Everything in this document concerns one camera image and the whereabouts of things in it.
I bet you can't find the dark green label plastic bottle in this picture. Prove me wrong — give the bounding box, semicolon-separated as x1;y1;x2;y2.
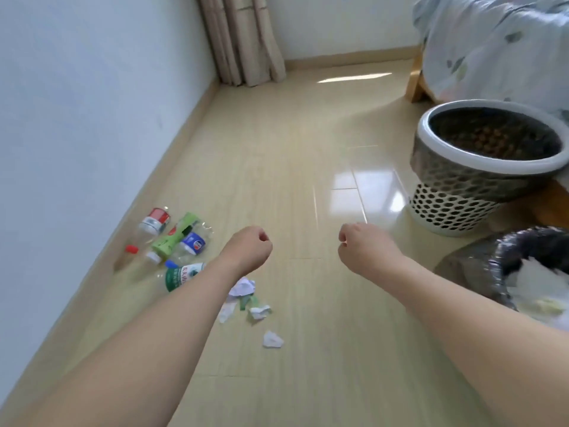
153;262;208;293

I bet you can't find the white perforated waste basket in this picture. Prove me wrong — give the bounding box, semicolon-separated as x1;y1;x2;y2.
409;99;569;237

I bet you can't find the leaf print bed sheet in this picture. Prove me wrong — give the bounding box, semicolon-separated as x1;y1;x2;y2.
412;0;569;122

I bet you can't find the person's right forearm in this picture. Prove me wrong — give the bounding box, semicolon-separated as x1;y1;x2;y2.
373;255;569;427

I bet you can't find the person's left forearm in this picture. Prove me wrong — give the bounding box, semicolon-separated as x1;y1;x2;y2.
9;254;242;427

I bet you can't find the blue label plastic bottle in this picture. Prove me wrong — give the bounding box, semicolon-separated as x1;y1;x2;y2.
165;221;215;269

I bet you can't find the black bag lined bin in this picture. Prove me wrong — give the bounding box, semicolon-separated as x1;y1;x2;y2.
433;226;569;332

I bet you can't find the person's right hand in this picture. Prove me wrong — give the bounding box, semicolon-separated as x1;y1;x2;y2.
338;222;407;279

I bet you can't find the beige curtain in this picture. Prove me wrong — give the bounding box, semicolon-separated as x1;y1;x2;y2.
197;0;287;87

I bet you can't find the red label plastic bottle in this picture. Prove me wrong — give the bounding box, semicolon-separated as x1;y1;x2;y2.
114;207;172;270

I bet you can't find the white paper trash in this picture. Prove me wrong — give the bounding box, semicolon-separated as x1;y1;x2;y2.
507;255;569;332

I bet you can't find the person's left hand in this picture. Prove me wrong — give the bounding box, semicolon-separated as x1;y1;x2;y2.
218;226;274;278

